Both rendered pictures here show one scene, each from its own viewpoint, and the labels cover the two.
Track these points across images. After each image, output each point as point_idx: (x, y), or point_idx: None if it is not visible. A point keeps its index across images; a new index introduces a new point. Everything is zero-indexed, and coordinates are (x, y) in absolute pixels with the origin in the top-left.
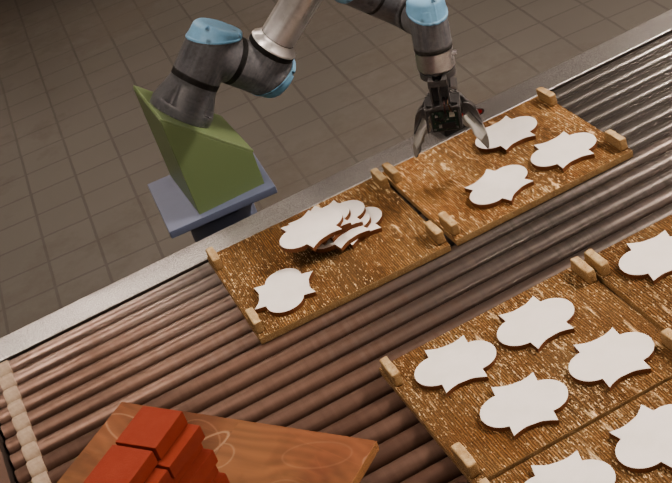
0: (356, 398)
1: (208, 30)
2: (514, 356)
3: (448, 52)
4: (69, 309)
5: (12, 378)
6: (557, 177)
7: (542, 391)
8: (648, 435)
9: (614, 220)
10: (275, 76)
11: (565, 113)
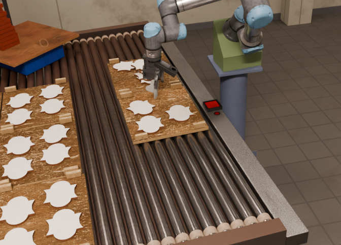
0: None
1: (237, 8)
2: (43, 102)
3: (146, 50)
4: None
5: (139, 32)
6: (133, 121)
7: (20, 103)
8: None
9: (95, 133)
10: (241, 45)
11: (182, 130)
